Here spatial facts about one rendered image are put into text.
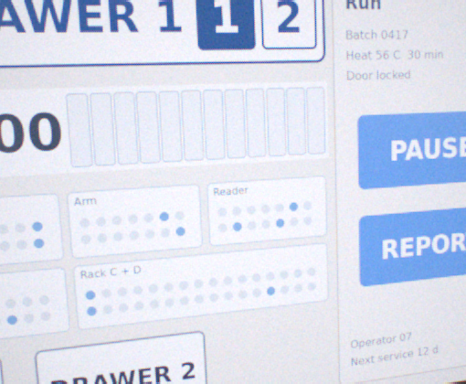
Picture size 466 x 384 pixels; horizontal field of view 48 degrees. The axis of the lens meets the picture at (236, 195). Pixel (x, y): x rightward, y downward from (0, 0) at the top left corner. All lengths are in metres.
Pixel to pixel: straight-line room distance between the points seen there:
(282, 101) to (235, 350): 0.15
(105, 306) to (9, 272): 0.05
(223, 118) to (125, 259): 0.09
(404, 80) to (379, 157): 0.05
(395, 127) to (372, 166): 0.03
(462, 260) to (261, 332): 0.14
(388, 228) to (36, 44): 0.22
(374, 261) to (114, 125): 0.17
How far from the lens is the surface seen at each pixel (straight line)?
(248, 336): 0.32
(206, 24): 0.30
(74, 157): 0.29
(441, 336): 0.37
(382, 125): 0.33
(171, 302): 0.30
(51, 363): 0.32
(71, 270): 0.30
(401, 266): 0.34
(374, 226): 0.33
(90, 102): 0.29
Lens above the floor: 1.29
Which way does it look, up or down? 46 degrees down
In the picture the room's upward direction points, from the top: 9 degrees clockwise
